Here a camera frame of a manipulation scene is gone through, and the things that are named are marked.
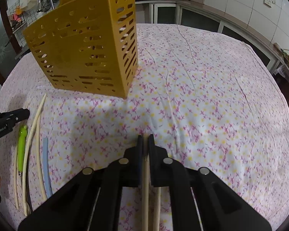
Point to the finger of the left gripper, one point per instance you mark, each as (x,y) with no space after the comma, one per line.
(14,116)

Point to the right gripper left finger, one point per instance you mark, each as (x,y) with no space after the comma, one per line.
(91,199)

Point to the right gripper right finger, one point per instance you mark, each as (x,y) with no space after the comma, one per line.
(200,200)

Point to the green handled spoon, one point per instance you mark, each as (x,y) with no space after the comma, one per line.
(21,148)

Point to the cream chopstick long curved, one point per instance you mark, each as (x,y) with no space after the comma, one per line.
(35,128)

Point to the light blue handled spoon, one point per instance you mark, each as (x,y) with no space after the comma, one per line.
(47,180)

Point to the kitchen faucet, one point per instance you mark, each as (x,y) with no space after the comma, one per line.
(45,5)

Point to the kitchen counter with cabinets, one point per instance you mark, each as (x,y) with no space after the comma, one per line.
(196,15)

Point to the cream chopstick beside blue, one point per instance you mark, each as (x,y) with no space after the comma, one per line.
(38,163)

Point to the cream chopstick under gripper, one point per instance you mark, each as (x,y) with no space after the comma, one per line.
(157,209)

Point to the dark glass door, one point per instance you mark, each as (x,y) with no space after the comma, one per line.
(9,46)

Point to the floral pink tablecloth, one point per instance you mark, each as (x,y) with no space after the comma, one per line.
(207,98)

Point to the yellow perforated utensil holder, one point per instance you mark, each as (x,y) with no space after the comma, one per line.
(87,45)

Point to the white wall socket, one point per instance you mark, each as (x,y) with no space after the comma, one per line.
(269,3)

